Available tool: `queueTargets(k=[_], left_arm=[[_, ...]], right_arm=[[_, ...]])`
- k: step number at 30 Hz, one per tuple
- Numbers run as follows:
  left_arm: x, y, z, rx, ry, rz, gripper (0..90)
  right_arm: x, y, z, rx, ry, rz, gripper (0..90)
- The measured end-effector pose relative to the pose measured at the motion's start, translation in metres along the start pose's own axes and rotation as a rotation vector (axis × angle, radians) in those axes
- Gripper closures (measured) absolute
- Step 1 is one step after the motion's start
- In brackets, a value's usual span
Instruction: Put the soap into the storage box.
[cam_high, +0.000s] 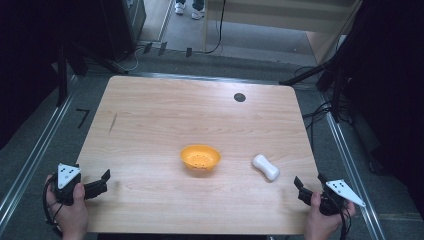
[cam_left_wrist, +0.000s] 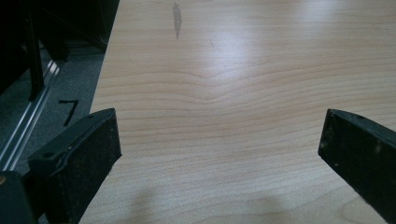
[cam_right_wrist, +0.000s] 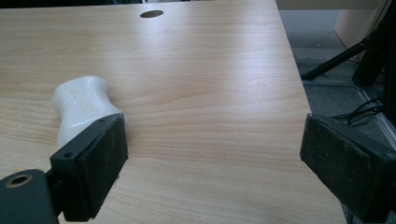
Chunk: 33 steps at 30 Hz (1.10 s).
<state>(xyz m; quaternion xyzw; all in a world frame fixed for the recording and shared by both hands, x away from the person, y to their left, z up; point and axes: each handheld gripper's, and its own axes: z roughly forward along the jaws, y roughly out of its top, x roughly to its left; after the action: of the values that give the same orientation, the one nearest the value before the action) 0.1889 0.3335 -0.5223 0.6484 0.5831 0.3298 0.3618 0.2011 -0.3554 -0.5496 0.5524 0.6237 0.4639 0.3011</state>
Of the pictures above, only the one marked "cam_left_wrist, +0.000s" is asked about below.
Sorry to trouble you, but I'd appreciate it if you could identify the black metal stand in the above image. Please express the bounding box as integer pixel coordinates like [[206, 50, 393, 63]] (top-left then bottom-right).
[[18, 0, 73, 102]]

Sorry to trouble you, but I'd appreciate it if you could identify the aluminium floor rail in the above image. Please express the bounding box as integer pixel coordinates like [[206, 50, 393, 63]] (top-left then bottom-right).
[[0, 60, 61, 172]]

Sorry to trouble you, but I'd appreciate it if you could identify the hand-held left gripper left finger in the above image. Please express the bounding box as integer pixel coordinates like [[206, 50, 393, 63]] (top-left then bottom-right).
[[27, 107, 123, 224]]

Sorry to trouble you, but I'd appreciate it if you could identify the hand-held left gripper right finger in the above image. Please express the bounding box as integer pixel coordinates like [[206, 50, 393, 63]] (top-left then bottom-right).
[[317, 108, 396, 224]]

